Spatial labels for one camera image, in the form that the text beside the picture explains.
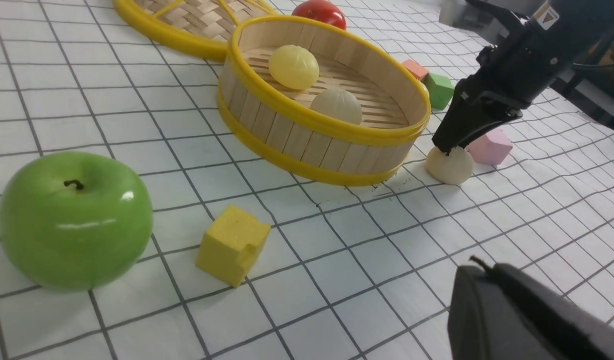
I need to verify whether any bamboo steamer tray yellow rim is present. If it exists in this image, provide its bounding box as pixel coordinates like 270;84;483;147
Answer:
217;15;432;187

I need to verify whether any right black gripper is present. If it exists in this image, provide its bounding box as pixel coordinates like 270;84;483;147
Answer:
432;0;614;154

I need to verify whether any green foam cube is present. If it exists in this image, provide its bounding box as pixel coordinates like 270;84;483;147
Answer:
423;72;454;110

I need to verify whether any white bun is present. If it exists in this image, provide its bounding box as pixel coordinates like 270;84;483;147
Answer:
310;88;362;125
425;146;475;186

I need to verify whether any woven bamboo steamer lid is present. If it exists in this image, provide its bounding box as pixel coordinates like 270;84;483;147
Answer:
113;0;276;63

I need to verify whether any yellow bun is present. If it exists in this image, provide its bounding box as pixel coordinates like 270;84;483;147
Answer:
268;44;320;91

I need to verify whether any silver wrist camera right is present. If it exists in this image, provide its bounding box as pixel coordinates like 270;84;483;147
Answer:
439;0;514;45

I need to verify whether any green apple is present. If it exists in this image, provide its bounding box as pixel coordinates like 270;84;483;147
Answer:
0;151;153;292

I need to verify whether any red tomato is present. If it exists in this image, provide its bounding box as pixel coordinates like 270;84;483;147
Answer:
291;0;347;30

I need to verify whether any yellow foam cube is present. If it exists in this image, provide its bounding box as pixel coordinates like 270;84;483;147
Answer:
195;204;272;289

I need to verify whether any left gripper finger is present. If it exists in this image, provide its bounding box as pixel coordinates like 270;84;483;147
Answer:
448;256;614;360

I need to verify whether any white grid tablecloth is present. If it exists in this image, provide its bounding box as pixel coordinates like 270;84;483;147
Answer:
0;0;614;360

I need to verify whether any orange foam cube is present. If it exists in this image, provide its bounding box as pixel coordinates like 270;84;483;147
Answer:
401;59;429;82

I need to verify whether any pink foam cube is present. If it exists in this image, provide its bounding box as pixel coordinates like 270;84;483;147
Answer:
465;128;513;168

